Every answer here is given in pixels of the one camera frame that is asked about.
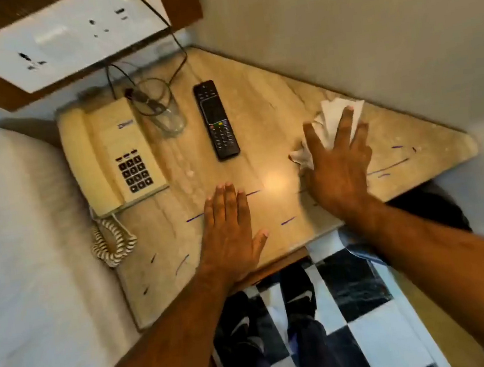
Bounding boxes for person's left hand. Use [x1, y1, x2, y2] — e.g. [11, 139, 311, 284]
[187, 178, 276, 291]

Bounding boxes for person's right hand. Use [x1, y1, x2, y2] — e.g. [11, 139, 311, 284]
[297, 104, 382, 226]

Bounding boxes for white tissue paper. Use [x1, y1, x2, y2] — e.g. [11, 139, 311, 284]
[283, 95, 373, 172]

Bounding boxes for black remote control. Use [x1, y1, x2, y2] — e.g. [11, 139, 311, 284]
[192, 77, 242, 164]

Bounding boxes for clear drinking glass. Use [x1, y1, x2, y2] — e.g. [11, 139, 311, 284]
[128, 74, 188, 142]

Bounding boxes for cream push-button telephone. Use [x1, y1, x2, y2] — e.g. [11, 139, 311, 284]
[55, 93, 172, 222]

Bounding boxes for person's right forearm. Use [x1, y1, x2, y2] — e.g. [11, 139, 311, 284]
[337, 184, 484, 367]

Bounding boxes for person's left forearm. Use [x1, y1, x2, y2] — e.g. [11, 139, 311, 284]
[56, 262, 255, 367]

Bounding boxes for person's black left shoe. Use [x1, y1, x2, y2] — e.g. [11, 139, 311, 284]
[209, 289, 264, 361]

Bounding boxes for person's black shoe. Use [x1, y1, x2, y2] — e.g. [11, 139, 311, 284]
[278, 260, 319, 322]
[209, 289, 264, 361]

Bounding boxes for person's black right shoe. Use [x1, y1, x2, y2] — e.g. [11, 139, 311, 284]
[278, 260, 319, 322]

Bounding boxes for person's dark trousers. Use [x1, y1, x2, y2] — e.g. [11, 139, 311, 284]
[209, 306, 378, 367]

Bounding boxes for brown wooden nightstand body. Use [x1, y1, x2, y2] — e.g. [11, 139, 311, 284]
[224, 245, 315, 296]

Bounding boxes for black waste bin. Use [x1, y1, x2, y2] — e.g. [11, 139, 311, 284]
[333, 178, 475, 266]

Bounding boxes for thin black cable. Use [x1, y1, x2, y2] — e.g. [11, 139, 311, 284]
[96, 0, 195, 119]

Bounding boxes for white switch socket panel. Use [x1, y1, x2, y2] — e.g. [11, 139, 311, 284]
[0, 0, 176, 98]

